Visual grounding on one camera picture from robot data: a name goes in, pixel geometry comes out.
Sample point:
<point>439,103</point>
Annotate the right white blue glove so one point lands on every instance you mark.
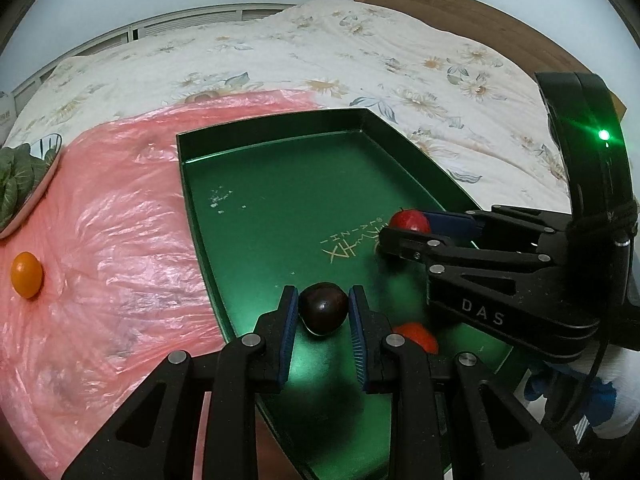
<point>611,404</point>

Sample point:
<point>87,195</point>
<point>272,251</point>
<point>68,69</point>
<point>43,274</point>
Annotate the white radiator cover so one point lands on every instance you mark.
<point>202,15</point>

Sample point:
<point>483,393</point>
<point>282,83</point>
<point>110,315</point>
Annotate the white blue patterned plate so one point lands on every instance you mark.
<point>35,194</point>

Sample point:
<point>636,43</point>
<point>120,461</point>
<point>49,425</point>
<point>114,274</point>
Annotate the orange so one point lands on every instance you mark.
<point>26,275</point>

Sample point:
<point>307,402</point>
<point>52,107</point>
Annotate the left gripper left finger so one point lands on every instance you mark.
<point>154,433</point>

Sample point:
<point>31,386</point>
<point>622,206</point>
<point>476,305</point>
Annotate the black camera module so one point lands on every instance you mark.
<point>585,128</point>

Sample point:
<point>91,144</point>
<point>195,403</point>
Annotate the green shallow tray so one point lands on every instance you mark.
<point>298,199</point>

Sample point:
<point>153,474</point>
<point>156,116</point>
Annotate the green leafy vegetable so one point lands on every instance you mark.
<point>17,179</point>

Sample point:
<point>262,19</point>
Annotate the floral bed quilt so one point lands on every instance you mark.
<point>467,106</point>

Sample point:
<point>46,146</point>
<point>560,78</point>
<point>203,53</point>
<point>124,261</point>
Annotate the pink plastic sheet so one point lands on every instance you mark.
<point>122,286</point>

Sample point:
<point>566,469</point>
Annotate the wooden headboard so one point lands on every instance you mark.
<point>529,49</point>

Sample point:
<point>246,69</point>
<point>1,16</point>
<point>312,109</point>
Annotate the red apple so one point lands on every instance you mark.
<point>417,333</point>
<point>410,220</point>

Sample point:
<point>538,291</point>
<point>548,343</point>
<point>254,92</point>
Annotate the dark purple plum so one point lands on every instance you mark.
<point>323,307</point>

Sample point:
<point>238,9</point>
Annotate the white paper bag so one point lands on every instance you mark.
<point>7,114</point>

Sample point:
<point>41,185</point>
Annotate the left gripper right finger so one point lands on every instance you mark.
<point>448,412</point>

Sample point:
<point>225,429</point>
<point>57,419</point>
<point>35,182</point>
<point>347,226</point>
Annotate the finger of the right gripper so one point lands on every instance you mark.
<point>428,248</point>
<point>503,224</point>

